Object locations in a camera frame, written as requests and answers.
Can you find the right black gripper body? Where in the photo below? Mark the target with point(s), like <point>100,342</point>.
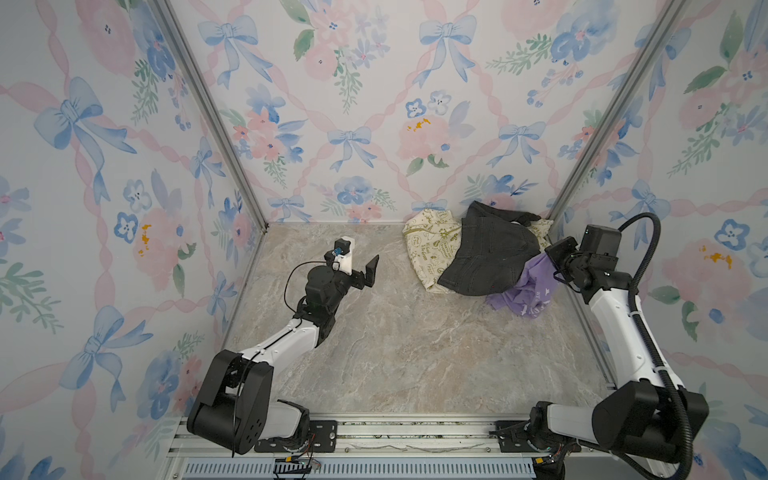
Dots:
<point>575,264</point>

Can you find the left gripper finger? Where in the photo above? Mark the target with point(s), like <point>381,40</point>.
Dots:
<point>334,257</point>
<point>371,271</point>

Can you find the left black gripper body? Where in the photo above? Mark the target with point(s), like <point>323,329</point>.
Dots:
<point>341,284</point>

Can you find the purple cloth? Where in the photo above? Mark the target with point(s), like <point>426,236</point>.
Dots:
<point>533,292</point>

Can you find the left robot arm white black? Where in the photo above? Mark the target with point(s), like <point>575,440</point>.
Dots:
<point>233,408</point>

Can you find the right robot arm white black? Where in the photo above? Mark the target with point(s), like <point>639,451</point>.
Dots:
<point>650,414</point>

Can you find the dark grey cloth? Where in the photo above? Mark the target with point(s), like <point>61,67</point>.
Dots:
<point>495,247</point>

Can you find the cream floral cloth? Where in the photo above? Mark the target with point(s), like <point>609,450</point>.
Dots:
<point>433,237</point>

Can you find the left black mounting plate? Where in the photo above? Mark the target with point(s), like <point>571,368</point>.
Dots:
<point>320,437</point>

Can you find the black mounting plate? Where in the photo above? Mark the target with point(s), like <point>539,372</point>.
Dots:
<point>517,436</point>
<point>320,437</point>

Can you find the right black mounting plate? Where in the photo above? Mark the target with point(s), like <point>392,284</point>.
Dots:
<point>517,436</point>

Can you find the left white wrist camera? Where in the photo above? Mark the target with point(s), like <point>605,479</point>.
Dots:
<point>348,244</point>

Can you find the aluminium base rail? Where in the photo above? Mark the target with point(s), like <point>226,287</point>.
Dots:
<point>389,446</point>

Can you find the left aluminium corner post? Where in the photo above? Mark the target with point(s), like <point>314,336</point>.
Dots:
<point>171,28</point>

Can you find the aluminium corner post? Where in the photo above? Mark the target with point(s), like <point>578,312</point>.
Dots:
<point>658,36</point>
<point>171,28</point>

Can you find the right aluminium corner post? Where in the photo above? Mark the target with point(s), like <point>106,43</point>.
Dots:
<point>658,36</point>

